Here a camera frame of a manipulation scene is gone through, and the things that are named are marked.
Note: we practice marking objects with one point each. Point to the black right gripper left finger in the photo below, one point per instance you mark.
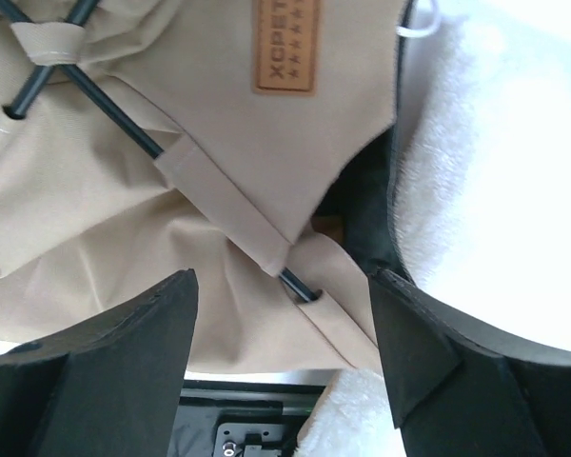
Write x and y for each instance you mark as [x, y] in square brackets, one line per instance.
[108, 386]

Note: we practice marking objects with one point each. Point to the white fluffy cushion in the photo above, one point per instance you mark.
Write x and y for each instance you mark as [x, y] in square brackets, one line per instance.
[477, 195]

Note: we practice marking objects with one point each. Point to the beige fabric pet tent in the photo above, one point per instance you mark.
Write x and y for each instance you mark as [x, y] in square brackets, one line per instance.
[259, 106]

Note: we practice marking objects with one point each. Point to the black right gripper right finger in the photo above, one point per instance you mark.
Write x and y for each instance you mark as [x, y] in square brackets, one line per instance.
[460, 387]

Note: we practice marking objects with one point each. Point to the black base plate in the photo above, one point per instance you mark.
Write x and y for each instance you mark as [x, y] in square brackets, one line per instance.
[218, 418]

